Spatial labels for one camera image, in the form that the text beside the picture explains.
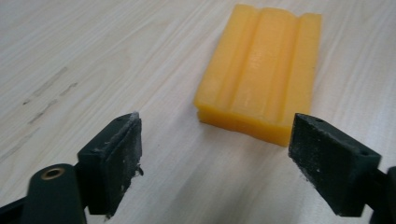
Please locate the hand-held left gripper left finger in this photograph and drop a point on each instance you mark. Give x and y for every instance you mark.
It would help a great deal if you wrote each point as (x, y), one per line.
(112, 161)

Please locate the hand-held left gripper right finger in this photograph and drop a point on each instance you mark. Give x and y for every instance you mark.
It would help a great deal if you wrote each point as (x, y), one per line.
(333, 168)

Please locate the yellow soap bar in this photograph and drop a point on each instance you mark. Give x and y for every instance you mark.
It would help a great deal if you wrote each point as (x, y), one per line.
(258, 74)

